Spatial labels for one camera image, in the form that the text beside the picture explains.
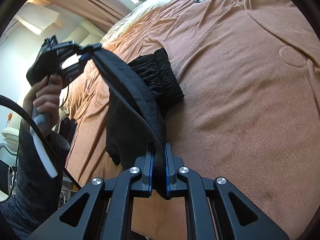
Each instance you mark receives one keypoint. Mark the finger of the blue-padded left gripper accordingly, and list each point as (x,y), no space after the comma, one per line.
(73,65)
(88,48)

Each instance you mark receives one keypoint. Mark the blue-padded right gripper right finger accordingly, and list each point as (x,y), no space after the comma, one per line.
(215,208)

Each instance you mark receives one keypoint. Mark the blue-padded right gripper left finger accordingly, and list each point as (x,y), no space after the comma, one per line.
(102,209)

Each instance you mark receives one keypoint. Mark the black shorts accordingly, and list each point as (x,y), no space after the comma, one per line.
(141,93)

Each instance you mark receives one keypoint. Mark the dark sleeved left forearm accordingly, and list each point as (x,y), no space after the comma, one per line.
(37,194)

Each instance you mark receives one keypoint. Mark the person's left hand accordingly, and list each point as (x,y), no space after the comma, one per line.
(45,97)

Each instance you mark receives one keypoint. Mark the cream padded headboard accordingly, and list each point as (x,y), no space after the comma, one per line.
(20,47)

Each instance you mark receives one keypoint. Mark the pink left curtain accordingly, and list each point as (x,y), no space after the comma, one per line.
(104,14)

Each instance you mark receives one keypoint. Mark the folded black clothes stack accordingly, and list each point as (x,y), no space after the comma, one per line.
(66,127)

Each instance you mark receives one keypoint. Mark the cream bed sheet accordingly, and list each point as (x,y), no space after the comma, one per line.
(137,13)

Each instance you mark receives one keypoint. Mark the orange bed blanket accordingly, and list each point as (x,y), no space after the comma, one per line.
(249,71)

